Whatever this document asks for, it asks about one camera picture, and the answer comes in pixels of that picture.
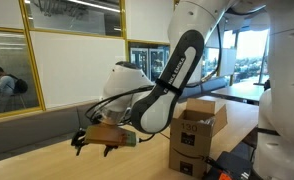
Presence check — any brown cardboard box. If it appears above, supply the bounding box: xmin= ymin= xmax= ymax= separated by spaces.
xmin=168 ymin=97 xmax=229 ymax=178

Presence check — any clear plastic bag blue print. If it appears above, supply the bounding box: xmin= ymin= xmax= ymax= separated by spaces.
xmin=194 ymin=116 xmax=217 ymax=128

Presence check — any grey upholstered bench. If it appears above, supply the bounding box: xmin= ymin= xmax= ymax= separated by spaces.
xmin=0 ymin=77 xmax=228 ymax=161

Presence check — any black backpack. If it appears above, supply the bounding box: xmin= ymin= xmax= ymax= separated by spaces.
xmin=12 ymin=77 xmax=29 ymax=95

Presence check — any seated person grey shirt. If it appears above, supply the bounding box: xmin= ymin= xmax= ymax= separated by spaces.
xmin=0 ymin=65 xmax=16 ymax=113

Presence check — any white framed glass door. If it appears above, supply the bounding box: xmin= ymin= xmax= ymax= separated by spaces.
xmin=129 ymin=46 xmax=171 ymax=84

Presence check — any orange black hand tool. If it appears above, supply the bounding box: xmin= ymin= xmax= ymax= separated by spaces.
xmin=205 ymin=155 xmax=235 ymax=180

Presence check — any black case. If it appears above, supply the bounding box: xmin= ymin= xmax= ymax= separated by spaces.
xmin=203 ymin=150 xmax=255 ymax=180

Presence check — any wooden background table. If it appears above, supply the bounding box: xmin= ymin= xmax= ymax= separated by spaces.
xmin=210 ymin=81 xmax=265 ymax=104

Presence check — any yellow window frame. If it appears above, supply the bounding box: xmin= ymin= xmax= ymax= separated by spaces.
xmin=0 ymin=0 xmax=175 ymax=121

